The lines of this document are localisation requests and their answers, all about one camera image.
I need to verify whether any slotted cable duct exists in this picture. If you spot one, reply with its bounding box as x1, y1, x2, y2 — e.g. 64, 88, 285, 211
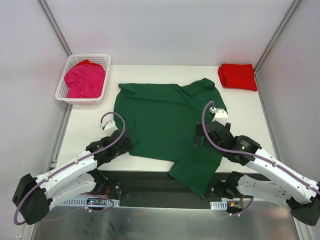
210, 200, 228, 211
58, 196, 120, 208

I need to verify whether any white plastic basket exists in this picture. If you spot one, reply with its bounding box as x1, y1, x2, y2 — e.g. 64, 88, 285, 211
54, 53, 112, 106

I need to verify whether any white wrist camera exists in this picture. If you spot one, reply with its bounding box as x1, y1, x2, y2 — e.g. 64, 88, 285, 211
209, 106, 228, 121
99, 120, 117, 131

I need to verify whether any right aluminium corner post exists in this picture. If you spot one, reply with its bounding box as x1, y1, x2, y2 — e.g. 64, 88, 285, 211
253, 0, 303, 73

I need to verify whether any green t-shirt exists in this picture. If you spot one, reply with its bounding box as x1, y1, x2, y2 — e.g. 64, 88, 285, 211
114, 78, 226, 196

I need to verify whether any left aluminium corner post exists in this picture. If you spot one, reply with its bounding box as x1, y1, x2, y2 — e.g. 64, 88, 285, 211
37, 0, 72, 57

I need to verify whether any folded red t-shirt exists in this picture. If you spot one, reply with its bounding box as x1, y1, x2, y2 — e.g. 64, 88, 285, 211
218, 63, 258, 92

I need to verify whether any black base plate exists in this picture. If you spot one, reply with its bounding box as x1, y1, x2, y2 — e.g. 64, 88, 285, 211
76, 169, 254, 209

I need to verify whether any right slotted cable duct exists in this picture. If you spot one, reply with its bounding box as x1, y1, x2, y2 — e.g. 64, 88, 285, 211
210, 200, 228, 211

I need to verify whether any pink t-shirt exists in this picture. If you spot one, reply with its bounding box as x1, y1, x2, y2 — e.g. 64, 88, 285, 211
64, 59, 106, 99

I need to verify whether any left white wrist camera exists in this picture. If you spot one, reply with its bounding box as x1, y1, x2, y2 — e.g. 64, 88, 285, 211
99, 120, 117, 131

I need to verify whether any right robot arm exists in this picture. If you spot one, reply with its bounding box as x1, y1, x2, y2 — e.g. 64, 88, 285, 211
194, 121, 320, 226

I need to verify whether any aluminium corner post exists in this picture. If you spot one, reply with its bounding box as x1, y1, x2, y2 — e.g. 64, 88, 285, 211
253, 0, 303, 73
37, 0, 72, 57

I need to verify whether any aluminium rail front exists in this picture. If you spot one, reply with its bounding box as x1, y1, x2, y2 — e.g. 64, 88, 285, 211
31, 176, 301, 201

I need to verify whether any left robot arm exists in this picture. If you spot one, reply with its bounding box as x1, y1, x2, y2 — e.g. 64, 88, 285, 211
12, 129, 134, 226

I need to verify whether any left slotted cable duct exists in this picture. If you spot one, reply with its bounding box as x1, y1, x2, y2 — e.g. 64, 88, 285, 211
58, 196, 120, 208

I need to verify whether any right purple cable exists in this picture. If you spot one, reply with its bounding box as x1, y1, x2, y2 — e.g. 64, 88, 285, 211
201, 100, 320, 220

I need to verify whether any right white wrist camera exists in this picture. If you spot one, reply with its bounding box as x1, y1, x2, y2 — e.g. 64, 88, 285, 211
209, 106, 228, 121

